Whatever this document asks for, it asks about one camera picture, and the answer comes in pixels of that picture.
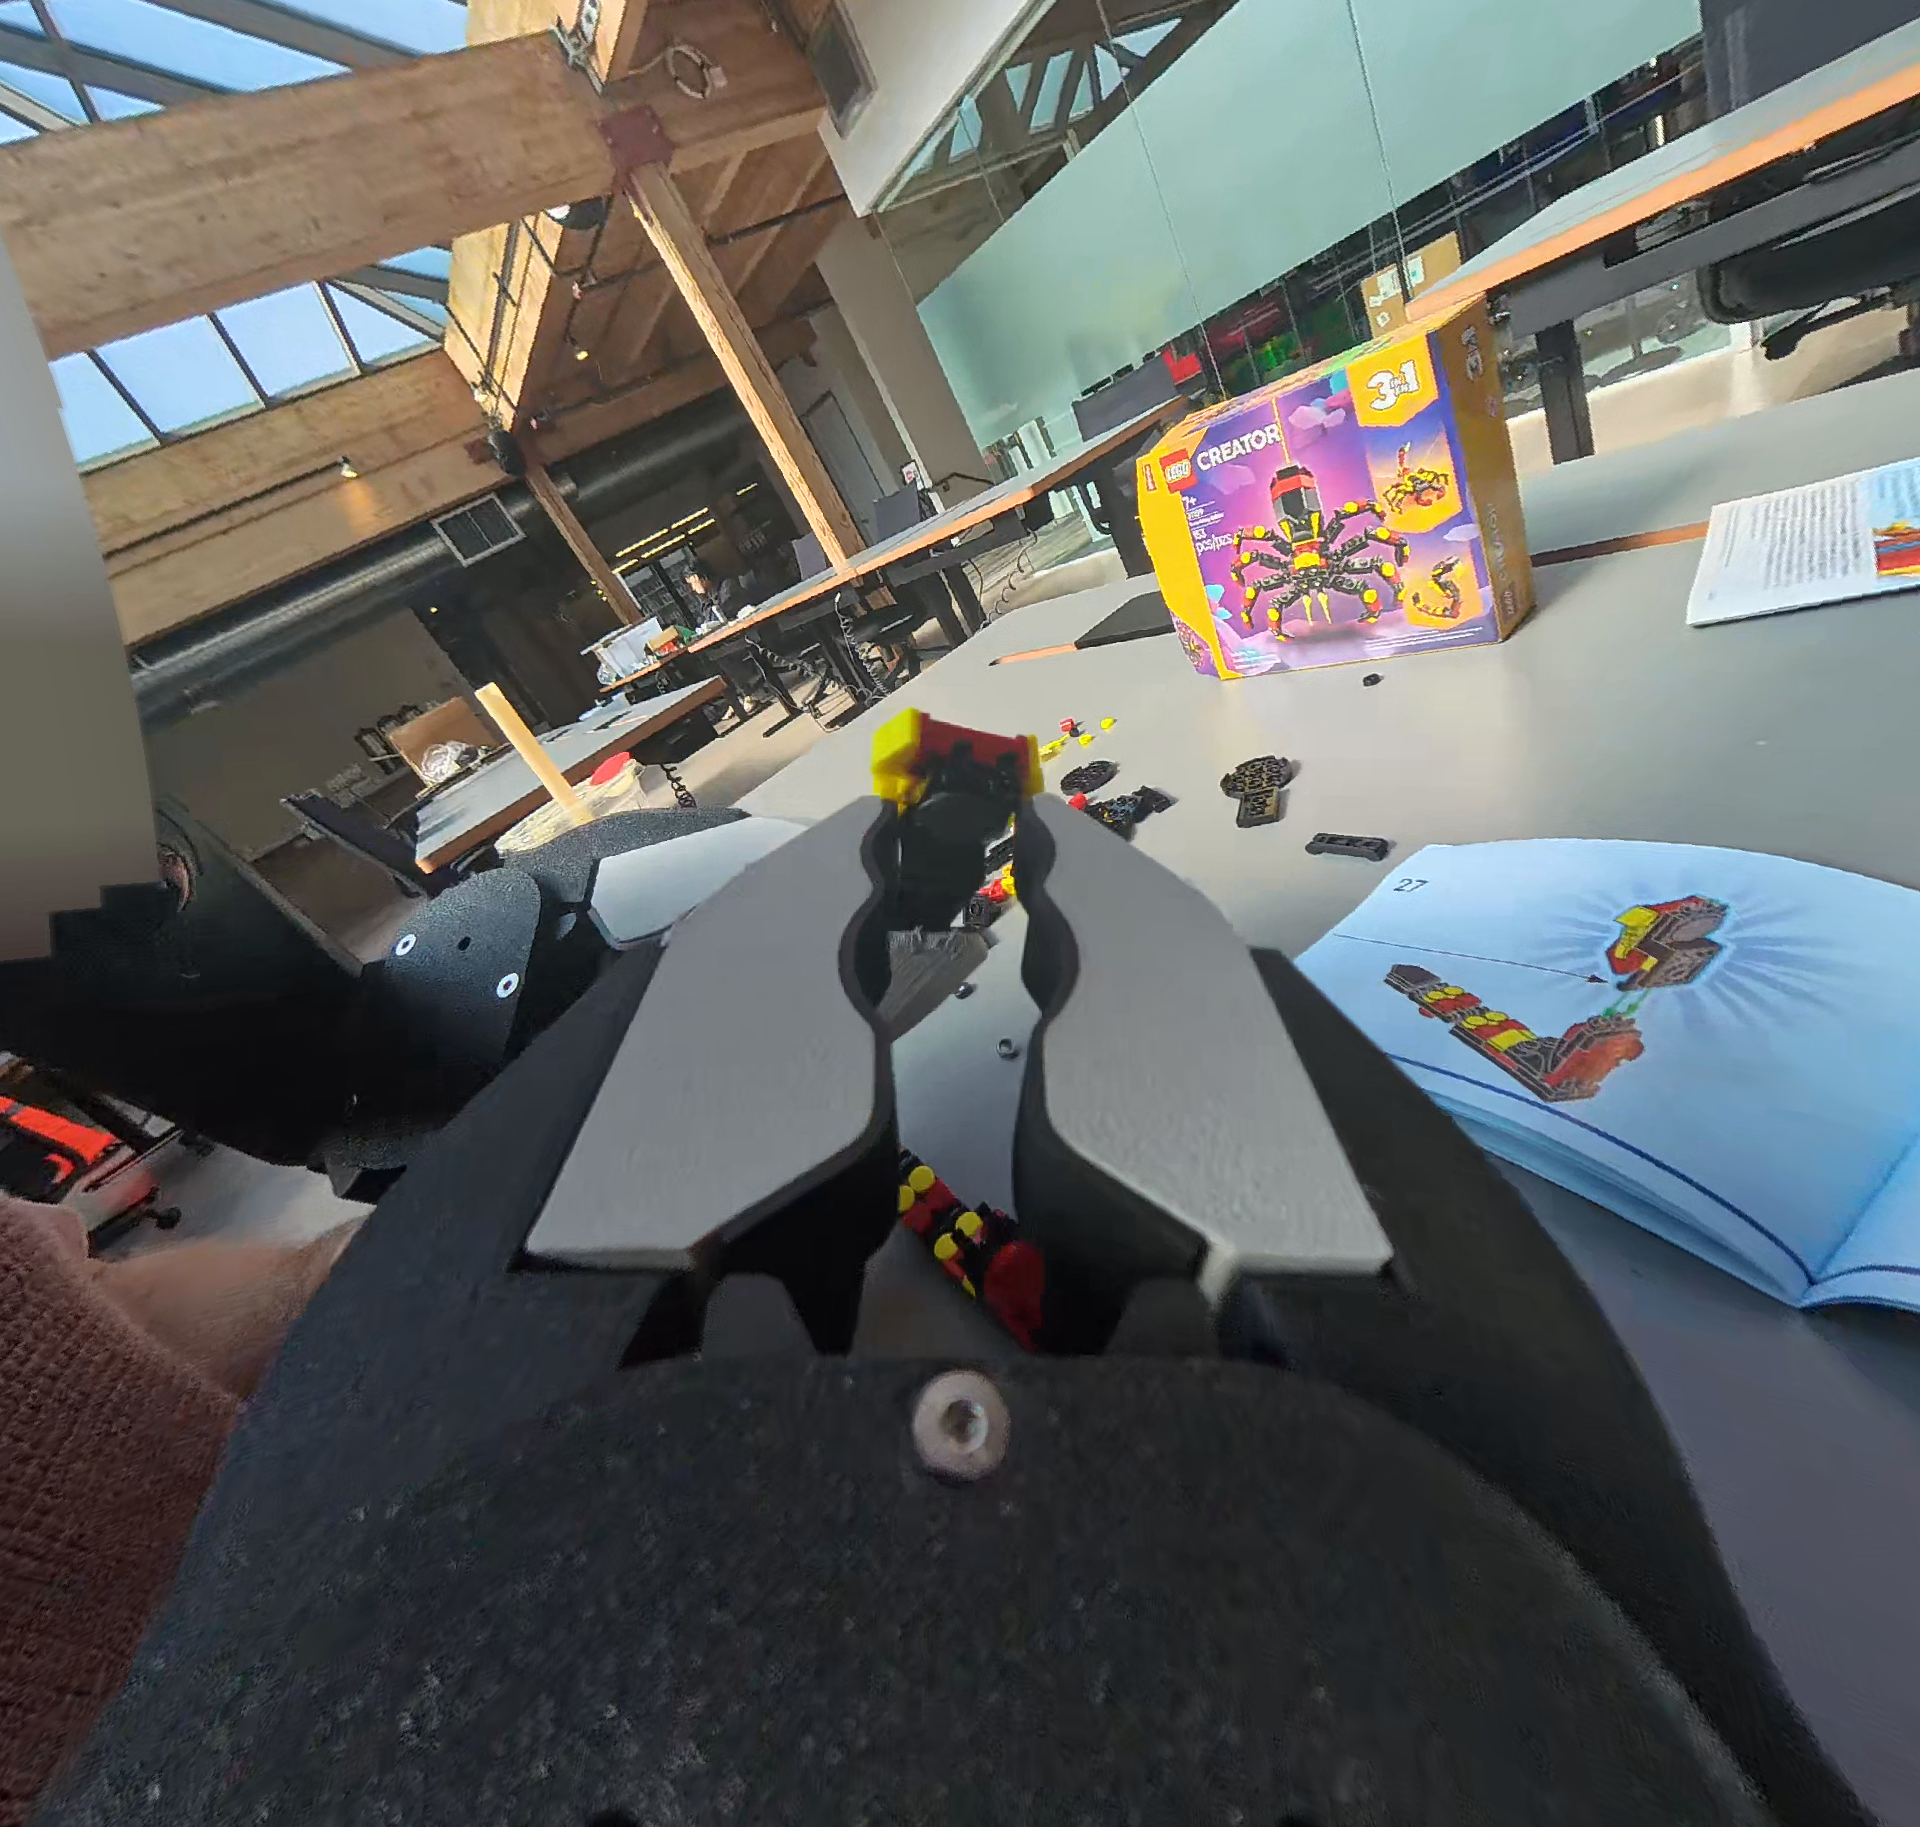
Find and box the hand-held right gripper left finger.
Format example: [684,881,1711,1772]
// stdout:
[524,794,903,1273]

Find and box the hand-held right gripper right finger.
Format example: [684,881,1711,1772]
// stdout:
[1007,799,1399,1296]

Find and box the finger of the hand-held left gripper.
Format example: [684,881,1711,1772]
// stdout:
[585,815,817,949]

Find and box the toy brick snake body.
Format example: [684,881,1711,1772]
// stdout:
[895,1148,1052,1350]

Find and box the toy brick snake head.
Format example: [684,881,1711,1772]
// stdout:
[867,705,1045,946]

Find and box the person's left forearm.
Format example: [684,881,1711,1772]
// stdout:
[0,1195,368,1827]

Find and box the cluttered grey desk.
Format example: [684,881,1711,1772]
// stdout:
[286,681,731,878]

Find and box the long wooden-edged desk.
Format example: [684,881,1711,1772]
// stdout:
[846,394,1202,630]
[599,567,891,732]

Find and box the wooden stick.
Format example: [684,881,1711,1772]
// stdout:
[474,684,599,828]

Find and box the cardboard box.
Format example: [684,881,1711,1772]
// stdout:
[382,696,489,779]

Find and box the red and black object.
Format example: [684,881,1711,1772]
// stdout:
[0,1092,136,1207]

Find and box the open blue instruction booklet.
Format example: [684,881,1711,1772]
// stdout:
[1293,839,1920,1315]

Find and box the purple toy set box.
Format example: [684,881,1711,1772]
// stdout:
[1134,292,1535,682]

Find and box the white instruction booklet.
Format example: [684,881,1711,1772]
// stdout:
[1685,455,1920,628]

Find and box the black office chair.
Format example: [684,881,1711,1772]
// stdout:
[1694,0,1920,360]

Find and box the wooden-edged desk with black frame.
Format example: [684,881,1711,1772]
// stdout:
[1408,48,1920,467]

